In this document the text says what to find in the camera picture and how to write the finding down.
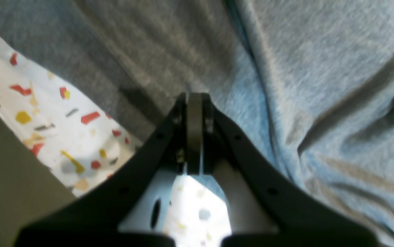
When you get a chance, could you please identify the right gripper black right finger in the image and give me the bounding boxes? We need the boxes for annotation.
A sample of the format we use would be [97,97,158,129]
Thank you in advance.
[194,93,379,247]

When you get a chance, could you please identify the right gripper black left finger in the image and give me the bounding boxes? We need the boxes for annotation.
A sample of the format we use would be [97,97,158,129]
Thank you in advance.
[13,92,195,247]

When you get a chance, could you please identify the grey t-shirt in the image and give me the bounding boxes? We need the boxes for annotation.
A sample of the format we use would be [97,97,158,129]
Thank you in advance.
[0,0,394,246]

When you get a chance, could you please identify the terrazzo patterned tablecloth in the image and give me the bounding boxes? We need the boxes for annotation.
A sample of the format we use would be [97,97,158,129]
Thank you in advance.
[0,38,231,247]

